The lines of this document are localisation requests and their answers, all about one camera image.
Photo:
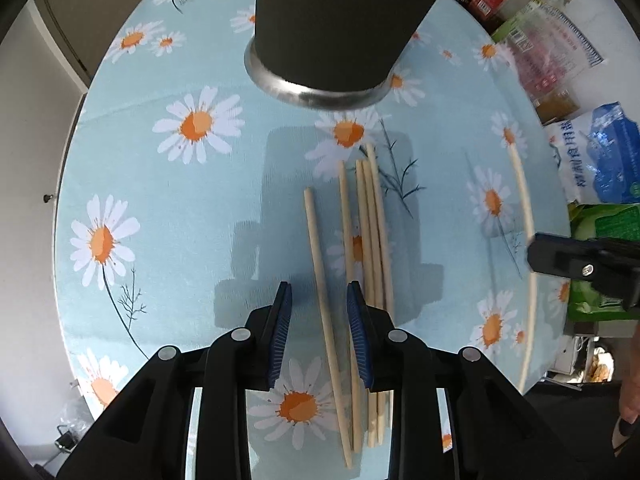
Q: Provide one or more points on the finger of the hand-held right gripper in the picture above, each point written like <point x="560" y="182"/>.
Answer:
<point x="565" y="257"/>

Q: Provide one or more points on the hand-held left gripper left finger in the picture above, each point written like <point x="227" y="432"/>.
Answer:
<point x="280" y="330"/>

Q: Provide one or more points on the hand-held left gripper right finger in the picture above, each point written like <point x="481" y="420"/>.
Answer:
<point x="359" y="335"/>

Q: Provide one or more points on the single wooden chopstick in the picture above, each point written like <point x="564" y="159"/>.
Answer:
<point x="318" y="260"/>

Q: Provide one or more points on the pile of wooden chopsticks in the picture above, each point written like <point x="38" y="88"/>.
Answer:
<point x="370" y="200"/>

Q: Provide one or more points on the black cylindrical utensil holder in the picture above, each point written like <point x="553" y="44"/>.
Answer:
<point x="340" y="20"/>

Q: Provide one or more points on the green sugar bag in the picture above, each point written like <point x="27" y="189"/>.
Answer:
<point x="607" y="220"/>

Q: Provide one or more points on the blue and white salt bag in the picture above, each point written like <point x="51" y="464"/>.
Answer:
<point x="600" y="160"/>

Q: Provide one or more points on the brown powder bag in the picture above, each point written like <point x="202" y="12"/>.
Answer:
<point x="560" y="105"/>

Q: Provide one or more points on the person's black pants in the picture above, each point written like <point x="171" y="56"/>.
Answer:
<point x="575" y="410"/>

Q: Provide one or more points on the clear plastic bag red print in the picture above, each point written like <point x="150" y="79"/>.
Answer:
<point x="545" y="55"/>

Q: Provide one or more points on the grey door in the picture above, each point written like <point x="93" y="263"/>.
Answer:
<point x="85" y="15"/>

